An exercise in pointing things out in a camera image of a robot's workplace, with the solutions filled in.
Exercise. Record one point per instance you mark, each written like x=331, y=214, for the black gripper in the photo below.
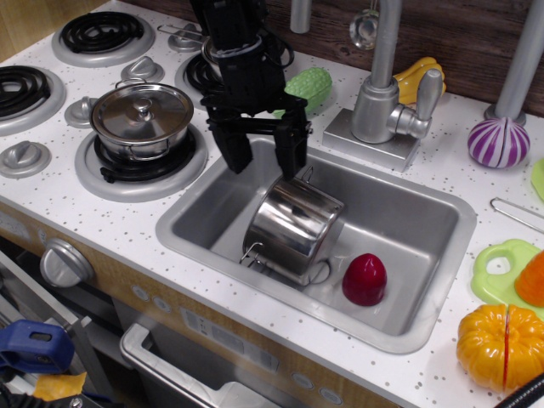
x=253, y=100

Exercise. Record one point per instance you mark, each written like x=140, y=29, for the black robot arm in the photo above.
x=232, y=24

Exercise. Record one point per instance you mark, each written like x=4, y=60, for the lidded steel pot back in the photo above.
x=207, y=51

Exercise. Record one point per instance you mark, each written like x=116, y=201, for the lidded steel pot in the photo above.
x=142, y=121
x=207, y=51

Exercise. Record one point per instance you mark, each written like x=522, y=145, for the lidded steel pot front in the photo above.
x=142, y=121

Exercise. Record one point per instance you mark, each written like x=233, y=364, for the grey toy sink basin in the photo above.
x=420, y=235

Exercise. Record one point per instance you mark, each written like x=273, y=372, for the green toy bitter gourd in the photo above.
x=303, y=93

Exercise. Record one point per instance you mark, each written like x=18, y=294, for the back right stove burner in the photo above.
x=197, y=79

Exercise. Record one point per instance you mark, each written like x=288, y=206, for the stove burner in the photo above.
x=197, y=79
x=102, y=39
x=29, y=97
x=123, y=181

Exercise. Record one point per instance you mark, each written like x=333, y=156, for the silver toy faucet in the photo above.
x=380, y=129

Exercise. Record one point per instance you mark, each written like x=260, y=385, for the grey stove knob back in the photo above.
x=186, y=39

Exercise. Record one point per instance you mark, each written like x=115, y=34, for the grey stove knob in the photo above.
x=186, y=39
x=144, y=69
x=78, y=114
x=24, y=159

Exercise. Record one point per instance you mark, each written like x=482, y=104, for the grey stove knob centre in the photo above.
x=144, y=69

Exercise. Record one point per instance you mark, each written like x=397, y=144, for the front right stove burner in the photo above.
x=123, y=181

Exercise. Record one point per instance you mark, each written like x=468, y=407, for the hanging clear ladle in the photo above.
x=363, y=27

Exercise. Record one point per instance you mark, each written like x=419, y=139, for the yellow toy banana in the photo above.
x=408, y=80

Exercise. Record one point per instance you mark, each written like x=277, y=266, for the red toy pepper half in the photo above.
x=365, y=280

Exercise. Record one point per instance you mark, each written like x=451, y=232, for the back left stove burner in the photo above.
x=102, y=39

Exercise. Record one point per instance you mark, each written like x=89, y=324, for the grey stove knob left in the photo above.
x=78, y=114

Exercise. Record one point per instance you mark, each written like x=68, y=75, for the grey stove knob front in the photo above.
x=24, y=159

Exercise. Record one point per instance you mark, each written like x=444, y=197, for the front left stove burner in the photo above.
x=29, y=97

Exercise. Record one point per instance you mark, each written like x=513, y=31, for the grey oven dial knob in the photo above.
x=62, y=265

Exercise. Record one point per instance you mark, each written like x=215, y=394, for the purple white toy onion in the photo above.
x=498, y=143

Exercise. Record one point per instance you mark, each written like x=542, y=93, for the grey support pole right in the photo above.
x=522, y=70

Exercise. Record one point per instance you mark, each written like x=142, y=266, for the green toy piece right edge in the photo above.
x=537, y=178

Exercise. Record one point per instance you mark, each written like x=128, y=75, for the light green toy plate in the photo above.
x=496, y=269

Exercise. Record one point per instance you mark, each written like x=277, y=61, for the orange toy carrot piece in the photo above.
x=529, y=284

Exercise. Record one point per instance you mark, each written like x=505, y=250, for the orange toy pumpkin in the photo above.
x=500, y=346

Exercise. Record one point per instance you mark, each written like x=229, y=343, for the yellow tape piece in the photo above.
x=51, y=387

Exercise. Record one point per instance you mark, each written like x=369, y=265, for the metal wire utensil handle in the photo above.
x=520, y=214

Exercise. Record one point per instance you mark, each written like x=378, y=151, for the grey oven door handle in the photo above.
x=232, y=394

